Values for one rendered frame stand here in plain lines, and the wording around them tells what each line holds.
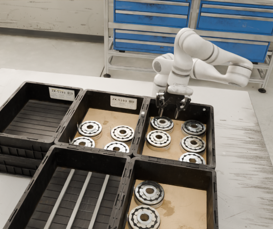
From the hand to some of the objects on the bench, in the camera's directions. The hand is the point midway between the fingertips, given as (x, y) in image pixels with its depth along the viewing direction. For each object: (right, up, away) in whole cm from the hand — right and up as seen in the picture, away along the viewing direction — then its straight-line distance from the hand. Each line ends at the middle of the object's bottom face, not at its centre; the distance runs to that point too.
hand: (168, 113), depth 125 cm
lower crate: (-56, -16, +22) cm, 63 cm away
